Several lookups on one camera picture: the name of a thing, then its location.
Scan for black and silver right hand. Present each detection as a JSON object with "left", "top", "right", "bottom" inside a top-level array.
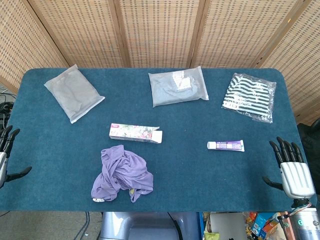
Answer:
[{"left": 261, "top": 136, "right": 316, "bottom": 200}]

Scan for black and silver left hand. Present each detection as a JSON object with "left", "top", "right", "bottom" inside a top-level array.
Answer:
[{"left": 0, "top": 124, "right": 33, "bottom": 188}]

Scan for white purple toothpaste tube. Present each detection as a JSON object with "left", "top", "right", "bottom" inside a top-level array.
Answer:
[{"left": 206, "top": 139, "right": 245, "bottom": 153}]

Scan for floral toothpaste carton box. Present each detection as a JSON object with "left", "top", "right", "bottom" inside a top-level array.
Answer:
[{"left": 108, "top": 122, "right": 163, "bottom": 145}]

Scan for striped bagged garment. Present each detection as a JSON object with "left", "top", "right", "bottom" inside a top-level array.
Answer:
[{"left": 220, "top": 72, "right": 277, "bottom": 124}]

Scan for grey bag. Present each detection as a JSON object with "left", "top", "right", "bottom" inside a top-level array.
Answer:
[{"left": 43, "top": 64, "right": 106, "bottom": 125}]

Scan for clear bagged grey garment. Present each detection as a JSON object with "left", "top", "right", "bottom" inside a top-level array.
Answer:
[{"left": 148, "top": 65, "right": 210, "bottom": 108}]

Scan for blue printed carton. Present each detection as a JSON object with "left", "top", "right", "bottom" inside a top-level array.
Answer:
[{"left": 250, "top": 213, "right": 274, "bottom": 239}]

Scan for teal table cover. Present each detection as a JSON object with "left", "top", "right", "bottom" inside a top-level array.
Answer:
[{"left": 0, "top": 67, "right": 314, "bottom": 213}]

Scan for crumpled purple garment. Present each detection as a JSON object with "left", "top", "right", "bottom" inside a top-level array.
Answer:
[{"left": 90, "top": 144, "right": 154, "bottom": 203}]

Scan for grey robot torso base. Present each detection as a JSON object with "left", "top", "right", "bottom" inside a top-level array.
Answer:
[{"left": 99, "top": 211, "right": 201, "bottom": 240}]

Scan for woven wooden folding screen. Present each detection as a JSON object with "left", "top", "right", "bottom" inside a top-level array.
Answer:
[{"left": 0, "top": 0, "right": 320, "bottom": 126}]

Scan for black floor cables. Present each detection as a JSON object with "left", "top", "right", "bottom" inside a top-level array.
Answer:
[{"left": 0, "top": 91, "right": 15, "bottom": 127}]

